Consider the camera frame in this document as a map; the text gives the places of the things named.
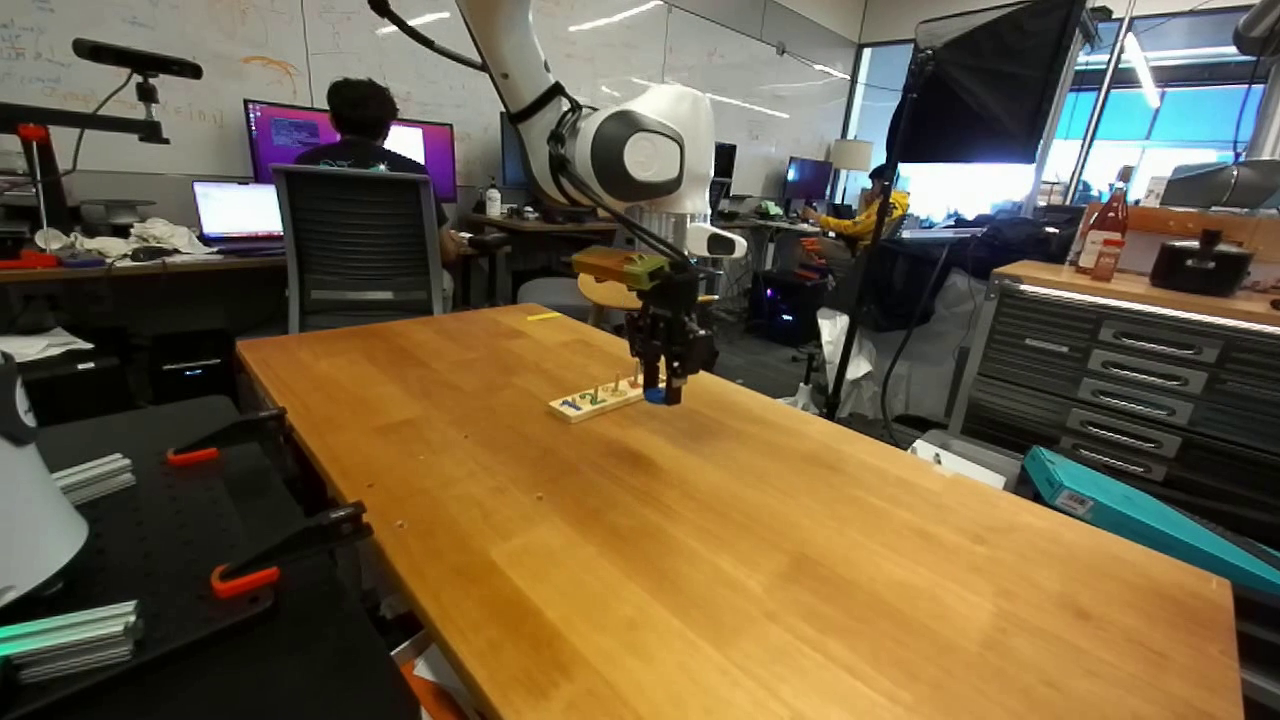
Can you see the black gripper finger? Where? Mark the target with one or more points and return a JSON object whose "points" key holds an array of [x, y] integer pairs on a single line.
{"points": [[650, 384], [679, 384]]}

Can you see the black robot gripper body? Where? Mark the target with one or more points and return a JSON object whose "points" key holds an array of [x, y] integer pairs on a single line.
{"points": [[665, 328]]}

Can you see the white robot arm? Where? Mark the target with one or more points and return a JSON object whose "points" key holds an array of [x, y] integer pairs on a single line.
{"points": [[643, 160]]}

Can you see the wooden rack with slots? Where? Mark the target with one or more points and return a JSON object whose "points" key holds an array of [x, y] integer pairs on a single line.
{"points": [[596, 397]]}

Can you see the small round wooden table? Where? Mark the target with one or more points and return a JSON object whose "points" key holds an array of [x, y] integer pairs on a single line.
{"points": [[605, 297]]}

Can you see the grey mesh office chair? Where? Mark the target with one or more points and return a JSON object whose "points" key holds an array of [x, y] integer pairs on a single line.
{"points": [[361, 247]]}

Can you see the person in black shirt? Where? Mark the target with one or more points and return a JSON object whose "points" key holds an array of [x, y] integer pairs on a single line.
{"points": [[361, 118]]}

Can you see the black softbox studio light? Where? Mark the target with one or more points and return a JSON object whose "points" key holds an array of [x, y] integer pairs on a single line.
{"points": [[983, 87]]}

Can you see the teal case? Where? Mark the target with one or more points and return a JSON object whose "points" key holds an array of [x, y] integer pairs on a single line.
{"points": [[1149, 520]]}

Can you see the purple screen monitor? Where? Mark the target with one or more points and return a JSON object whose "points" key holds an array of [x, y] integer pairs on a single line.
{"points": [[276, 133]]}

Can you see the lower orange black clamp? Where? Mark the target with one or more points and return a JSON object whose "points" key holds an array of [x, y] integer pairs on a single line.
{"points": [[267, 564]]}

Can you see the orange black clamp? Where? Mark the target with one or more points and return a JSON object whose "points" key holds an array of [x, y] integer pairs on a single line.
{"points": [[218, 442], [267, 564]]}

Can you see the open laptop white screen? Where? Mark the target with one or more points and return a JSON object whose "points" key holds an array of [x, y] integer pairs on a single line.
{"points": [[236, 215]]}

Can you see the red bottle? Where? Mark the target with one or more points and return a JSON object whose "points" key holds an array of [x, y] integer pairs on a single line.
{"points": [[1106, 239]]}

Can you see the upper orange black clamp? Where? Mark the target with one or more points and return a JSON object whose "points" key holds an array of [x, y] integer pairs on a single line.
{"points": [[218, 442]]}

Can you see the grey drawer cabinet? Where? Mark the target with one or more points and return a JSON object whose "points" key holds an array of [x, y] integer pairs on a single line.
{"points": [[1165, 388]]}

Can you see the black box on cabinet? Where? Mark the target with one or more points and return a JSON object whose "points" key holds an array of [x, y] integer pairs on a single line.
{"points": [[1207, 265]]}

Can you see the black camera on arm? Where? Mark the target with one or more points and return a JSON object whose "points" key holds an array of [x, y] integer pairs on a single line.
{"points": [[137, 56]]}

